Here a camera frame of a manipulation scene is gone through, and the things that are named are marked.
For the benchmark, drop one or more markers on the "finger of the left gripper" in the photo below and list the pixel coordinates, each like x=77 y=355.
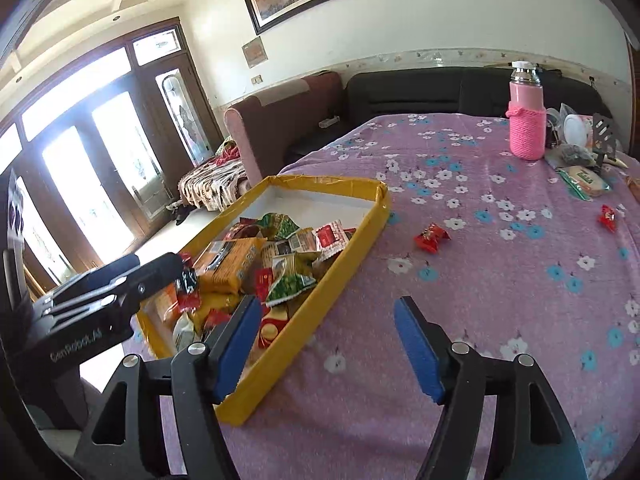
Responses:
x=141 y=282
x=88 y=284

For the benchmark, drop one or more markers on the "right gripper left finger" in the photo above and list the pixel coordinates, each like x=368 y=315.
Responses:
x=124 y=438

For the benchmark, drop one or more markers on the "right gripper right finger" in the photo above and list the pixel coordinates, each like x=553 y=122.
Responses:
x=531 y=438

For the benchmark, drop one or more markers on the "orange cracker pack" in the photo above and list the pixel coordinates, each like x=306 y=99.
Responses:
x=166 y=306

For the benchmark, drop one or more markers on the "plain cracker pack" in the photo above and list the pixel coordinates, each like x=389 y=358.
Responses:
x=184 y=333

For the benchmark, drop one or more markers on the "yellow snack bag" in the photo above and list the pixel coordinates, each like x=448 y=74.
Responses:
x=223 y=265

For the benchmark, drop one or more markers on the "red dark candy pack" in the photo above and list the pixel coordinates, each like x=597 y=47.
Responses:
x=243 y=228

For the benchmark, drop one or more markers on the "red dark candy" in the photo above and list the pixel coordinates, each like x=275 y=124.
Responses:
x=263 y=281

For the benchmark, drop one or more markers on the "dark red Golden wafer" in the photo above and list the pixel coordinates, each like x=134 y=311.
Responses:
x=271 y=325

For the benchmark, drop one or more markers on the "small green yellow pack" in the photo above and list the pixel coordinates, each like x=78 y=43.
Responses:
x=292 y=275

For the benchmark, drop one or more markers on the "white red sachet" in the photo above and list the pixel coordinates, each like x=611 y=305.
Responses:
x=331 y=239

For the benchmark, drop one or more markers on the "small red candy packet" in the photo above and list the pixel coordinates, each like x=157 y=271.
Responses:
x=430 y=238

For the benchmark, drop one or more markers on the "red twisted candy pack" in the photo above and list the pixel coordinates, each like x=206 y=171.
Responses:
x=186 y=286

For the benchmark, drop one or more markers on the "green peas snack pack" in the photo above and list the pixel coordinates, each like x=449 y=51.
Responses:
x=276 y=227

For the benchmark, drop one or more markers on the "wooden glass door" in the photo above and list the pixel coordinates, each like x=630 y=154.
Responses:
x=100 y=146

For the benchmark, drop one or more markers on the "patterned blanket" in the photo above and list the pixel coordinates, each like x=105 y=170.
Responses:
x=217 y=183

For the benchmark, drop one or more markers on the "yellow cardboard tray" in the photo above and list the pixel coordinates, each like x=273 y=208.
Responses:
x=363 y=207

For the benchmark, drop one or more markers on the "purple floral tablecloth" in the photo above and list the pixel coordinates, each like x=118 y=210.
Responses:
x=528 y=268

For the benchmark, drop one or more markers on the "maroon armchair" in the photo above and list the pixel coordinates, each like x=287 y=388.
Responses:
x=274 y=127

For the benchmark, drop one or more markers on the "small red candy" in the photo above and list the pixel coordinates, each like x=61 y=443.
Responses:
x=607 y=218

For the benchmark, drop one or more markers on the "round cookie pack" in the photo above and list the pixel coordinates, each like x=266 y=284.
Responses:
x=583 y=182

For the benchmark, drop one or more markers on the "brown snack wrapper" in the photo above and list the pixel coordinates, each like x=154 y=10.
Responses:
x=633 y=185

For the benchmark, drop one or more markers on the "black sofa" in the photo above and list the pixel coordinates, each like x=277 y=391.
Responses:
x=473 y=91

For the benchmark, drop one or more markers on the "dark seed bag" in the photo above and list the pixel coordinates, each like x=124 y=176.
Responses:
x=569 y=155

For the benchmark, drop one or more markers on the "black phone stand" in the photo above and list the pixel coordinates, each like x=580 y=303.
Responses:
x=604 y=138

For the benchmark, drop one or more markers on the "pink knit-sleeved bottle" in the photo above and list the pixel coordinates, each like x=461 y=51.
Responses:
x=526 y=113

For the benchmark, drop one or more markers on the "white plastic cup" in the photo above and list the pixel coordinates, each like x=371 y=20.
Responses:
x=577 y=130

